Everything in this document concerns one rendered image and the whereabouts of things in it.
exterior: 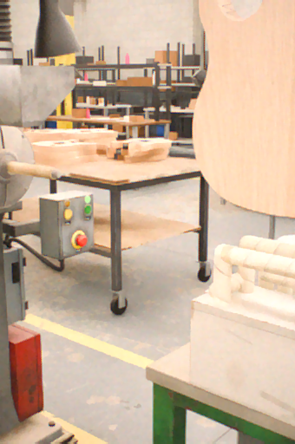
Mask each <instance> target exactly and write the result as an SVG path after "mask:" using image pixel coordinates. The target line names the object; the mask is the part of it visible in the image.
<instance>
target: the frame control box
mask: <svg viewBox="0 0 295 444"><path fill-rule="evenodd" d="M85 195H89V196H90V197H91V200H90V203H88V204H85V203H84V196H85ZM66 199H69V200H70V203H71V204H70V207H68V208H66V207H65V206H64V201H65V200H66ZM39 203H40V225H41V247H42V254H40V253H39V252H37V251H35V250H34V249H33V247H31V246H30V245H28V244H27V243H24V242H23V241H22V240H21V239H19V238H10V239H8V241H7V245H6V246H5V247H4V249H5V250H11V247H12V244H11V243H12V242H17V243H18V244H20V245H21V246H23V247H24V249H27V250H28V251H30V252H31V253H32V254H33V255H35V256H36V257H37V258H40V259H41V261H42V262H44V263H45V264H46V265H47V266H49V267H51V268H53V269H54V270H56V271H62V270H64V268H65V258H69V257H72V256H75V255H79V254H82V253H84V252H87V251H93V250H94V205H93V193H85V192H79V191H69V192H65V193H55V194H50V195H45V196H41V197H40V198H39ZM85 206H91V207H92V210H91V213H90V214H86V213H85V211H84V209H85ZM68 209H69V210H70V211H71V213H72V215H71V217H70V219H66V218H65V212H66V211H67V210H68ZM81 234H84V236H86V238H87V243H86V245H85V246H79V245H78V244H77V241H76V240H77V238H78V237H80V235H81ZM43 255H44V256H47V257H52V258H57V259H58V262H60V267H59V266H57V265H55V264H53V263H51V262H50V261H49V260H48V259H46V257H44V256H43Z"/></svg>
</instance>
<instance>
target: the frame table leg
mask: <svg viewBox="0 0 295 444"><path fill-rule="evenodd" d="M153 444H187V410H186V409H184V408H183V407H180V406H178V405H177V406H174V391H173V390H171V389H169V388H165V387H163V386H160V385H158V384H155V382H153Z"/></svg>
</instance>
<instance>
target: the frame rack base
mask: <svg viewBox="0 0 295 444"><path fill-rule="evenodd" d="M235 292H236V293H235V294H232V295H231V302H230V304H229V305H217V304H214V303H213V298H211V296H210V294H208V292H207V293H205V294H203V295H201V296H200V297H196V298H195V299H193V300H191V340H190V385H193V386H195V387H197V388H200V389H204V390H206V391H208V392H212V393H214V394H216V395H218V396H219V397H223V398H225V399H227V400H229V401H232V402H237V403H238V404H241V405H243V406H246V407H249V408H250V409H252V410H254V411H257V412H259V413H262V414H264V415H268V416H271V417H273V418H276V419H278V420H281V421H282V422H283V423H287V424H289V425H292V426H294V427H295V296H294V295H291V294H287V293H284V292H279V291H273V290H268V289H265V288H261V287H257V286H254V292H253V293H241V292H238V291H235Z"/></svg>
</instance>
